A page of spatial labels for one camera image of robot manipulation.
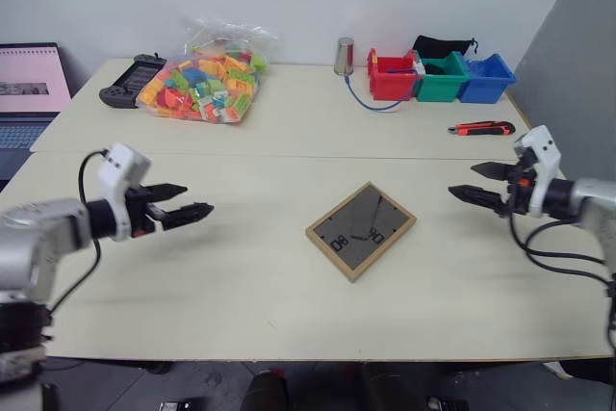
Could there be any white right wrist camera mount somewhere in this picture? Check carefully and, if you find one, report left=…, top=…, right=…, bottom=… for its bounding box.
left=513, top=124, right=564, bottom=220

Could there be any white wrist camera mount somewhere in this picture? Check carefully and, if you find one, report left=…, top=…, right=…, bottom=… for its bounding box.
left=95, top=141, right=153, bottom=244
left=513, top=124, right=564, bottom=220

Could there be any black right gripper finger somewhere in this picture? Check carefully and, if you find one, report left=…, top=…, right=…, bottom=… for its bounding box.
left=470, top=161, right=518, bottom=183
left=447, top=184, right=507, bottom=215

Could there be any black drawstring pouch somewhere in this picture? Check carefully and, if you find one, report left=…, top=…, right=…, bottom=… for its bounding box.
left=412, top=34, right=479, bottom=64

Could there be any clear bag of toy bricks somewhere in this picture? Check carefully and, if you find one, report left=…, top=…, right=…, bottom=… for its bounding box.
left=136, top=15, right=280, bottom=127

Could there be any green plastic bin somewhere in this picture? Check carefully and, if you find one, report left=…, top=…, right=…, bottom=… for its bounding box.
left=414, top=50, right=471, bottom=104

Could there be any black game controller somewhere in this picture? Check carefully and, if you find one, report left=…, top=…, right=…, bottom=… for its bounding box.
left=98, top=53, right=167, bottom=110

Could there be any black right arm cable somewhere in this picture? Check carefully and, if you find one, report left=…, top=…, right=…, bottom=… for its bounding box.
left=507, top=212, right=616, bottom=349

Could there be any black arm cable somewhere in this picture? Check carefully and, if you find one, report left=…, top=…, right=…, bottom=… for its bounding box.
left=507, top=212, right=616, bottom=349
left=47, top=148, right=112, bottom=316

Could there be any red plastic bin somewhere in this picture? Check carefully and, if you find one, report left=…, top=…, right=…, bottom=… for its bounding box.
left=366, top=47, right=421, bottom=102

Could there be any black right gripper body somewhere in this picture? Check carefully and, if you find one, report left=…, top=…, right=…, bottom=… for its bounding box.
left=500, top=160, right=537, bottom=218

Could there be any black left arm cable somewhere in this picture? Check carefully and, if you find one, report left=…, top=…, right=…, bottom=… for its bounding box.
left=47, top=148, right=112, bottom=316

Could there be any wooden picture frame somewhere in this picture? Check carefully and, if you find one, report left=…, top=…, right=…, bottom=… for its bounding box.
left=305, top=181, right=418, bottom=284

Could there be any blue plastic bin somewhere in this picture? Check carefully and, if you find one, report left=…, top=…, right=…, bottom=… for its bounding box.
left=456, top=53, right=518, bottom=106

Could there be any blue cable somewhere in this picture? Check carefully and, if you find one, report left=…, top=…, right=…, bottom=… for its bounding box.
left=345, top=66, right=420, bottom=115

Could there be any dark rounded shape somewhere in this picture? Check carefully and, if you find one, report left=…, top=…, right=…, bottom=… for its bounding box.
left=239, top=369, right=291, bottom=411

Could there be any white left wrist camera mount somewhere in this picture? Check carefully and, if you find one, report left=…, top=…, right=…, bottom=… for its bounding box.
left=95, top=141, right=153, bottom=244

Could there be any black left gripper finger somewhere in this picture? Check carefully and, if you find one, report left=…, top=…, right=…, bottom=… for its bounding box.
left=145, top=182, right=190, bottom=204
left=160, top=201, right=216, bottom=232

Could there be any orange black utility knife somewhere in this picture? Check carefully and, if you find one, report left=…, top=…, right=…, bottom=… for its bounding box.
left=447, top=119, right=517, bottom=138

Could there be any laptop with pink screen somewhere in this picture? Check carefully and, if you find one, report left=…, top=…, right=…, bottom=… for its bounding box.
left=0, top=41, right=74, bottom=181

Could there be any metal cup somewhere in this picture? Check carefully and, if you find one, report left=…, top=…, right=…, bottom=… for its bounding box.
left=333, top=37, right=358, bottom=77

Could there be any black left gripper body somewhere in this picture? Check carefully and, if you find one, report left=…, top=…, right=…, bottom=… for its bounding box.
left=125, top=185, right=168, bottom=239

